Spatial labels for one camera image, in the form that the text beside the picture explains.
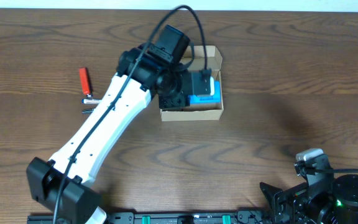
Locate blue whiteboard duster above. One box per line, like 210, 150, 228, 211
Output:
189, 81, 221, 105

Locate brown cardboard box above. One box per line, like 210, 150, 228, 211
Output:
160, 45, 224, 121

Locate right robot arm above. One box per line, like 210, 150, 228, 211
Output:
260, 149, 358, 224

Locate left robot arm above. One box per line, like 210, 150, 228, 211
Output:
26, 26, 213, 223

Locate black whiteboard marker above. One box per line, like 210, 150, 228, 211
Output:
82, 108, 94, 114

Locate orange stapler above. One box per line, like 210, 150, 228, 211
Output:
78, 67, 93, 98

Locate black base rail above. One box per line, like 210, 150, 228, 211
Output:
26, 211, 273, 224

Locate blue whiteboard marker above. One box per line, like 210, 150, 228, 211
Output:
81, 98, 101, 105

